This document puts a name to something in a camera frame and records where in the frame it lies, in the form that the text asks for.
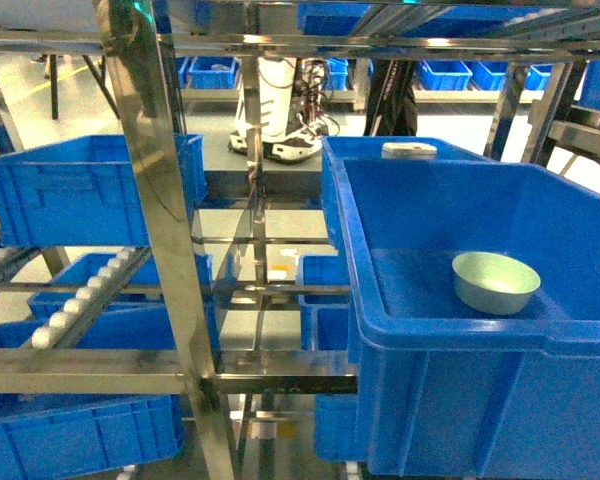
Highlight blue bin lower left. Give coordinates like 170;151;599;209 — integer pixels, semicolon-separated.
0;319;186;480

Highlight white container in bin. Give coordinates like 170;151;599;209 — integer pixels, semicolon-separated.
381;142;438;160

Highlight person legs dark trousers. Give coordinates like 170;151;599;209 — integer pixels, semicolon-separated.
363;60;418;137

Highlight white roller track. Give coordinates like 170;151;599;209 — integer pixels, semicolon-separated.
27;247;148;349

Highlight blue bin upper left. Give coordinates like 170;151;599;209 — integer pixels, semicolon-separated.
0;133;207;248

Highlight blue bin behind front bin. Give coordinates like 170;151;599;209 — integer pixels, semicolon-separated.
321;136;488;254

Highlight stainless steel shelf rack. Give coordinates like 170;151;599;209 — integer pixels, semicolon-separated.
0;1;600;479

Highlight large blue bin front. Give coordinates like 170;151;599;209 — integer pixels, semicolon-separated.
337;161;600;479

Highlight green bowl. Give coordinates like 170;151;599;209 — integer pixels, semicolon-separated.
451;251;541;316

